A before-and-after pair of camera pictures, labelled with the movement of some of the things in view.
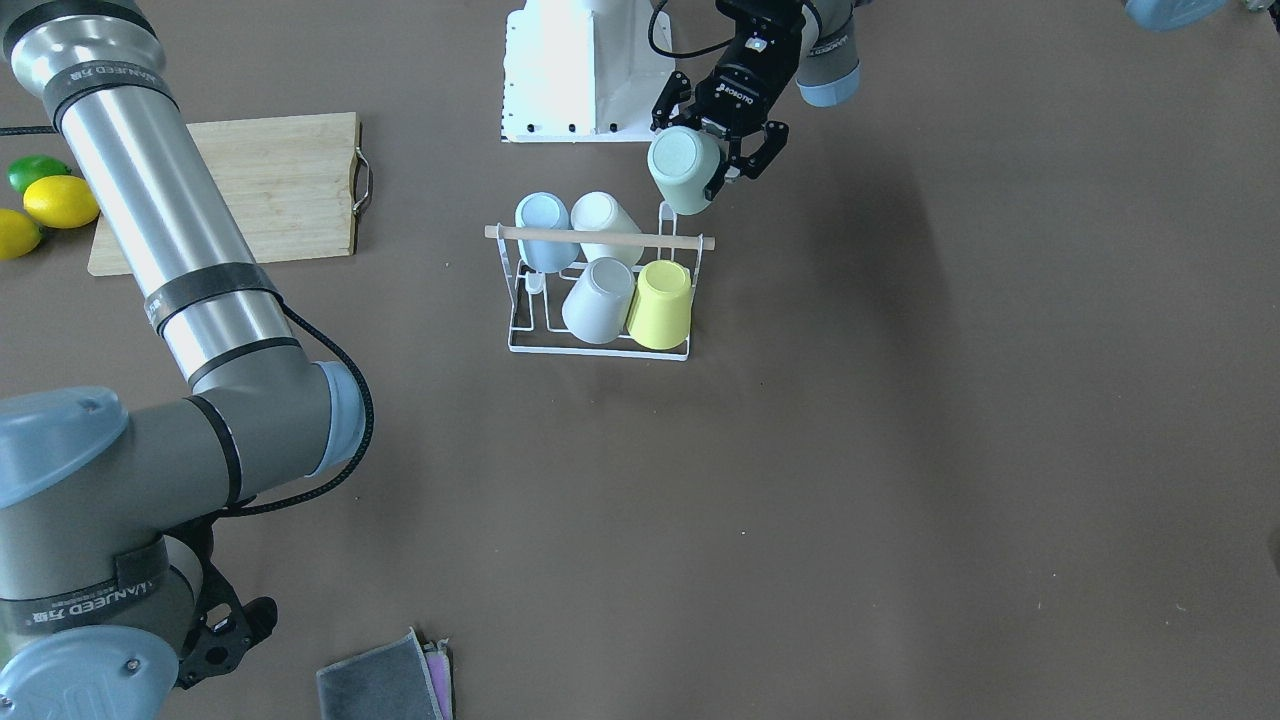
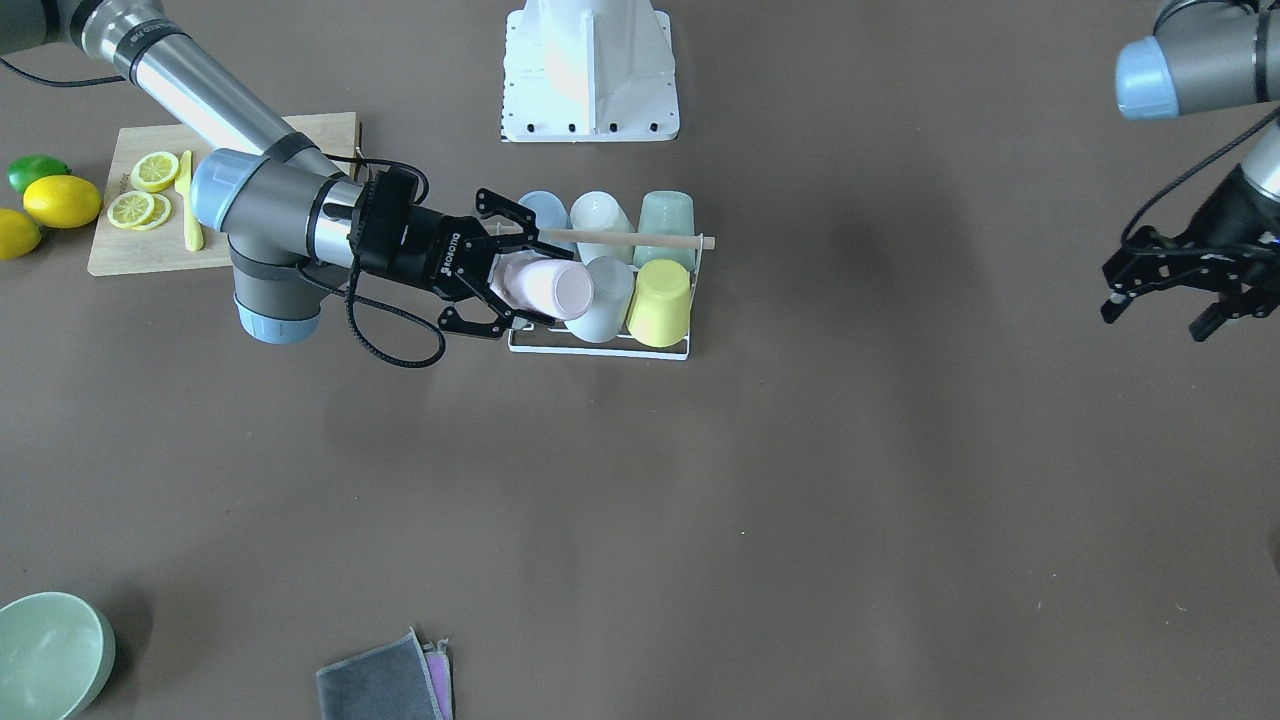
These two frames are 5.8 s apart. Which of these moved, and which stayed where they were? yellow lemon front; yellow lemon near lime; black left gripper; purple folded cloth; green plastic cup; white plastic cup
Moved: black left gripper; green plastic cup
Stayed: purple folded cloth; yellow lemon front; yellow lemon near lime; white plastic cup
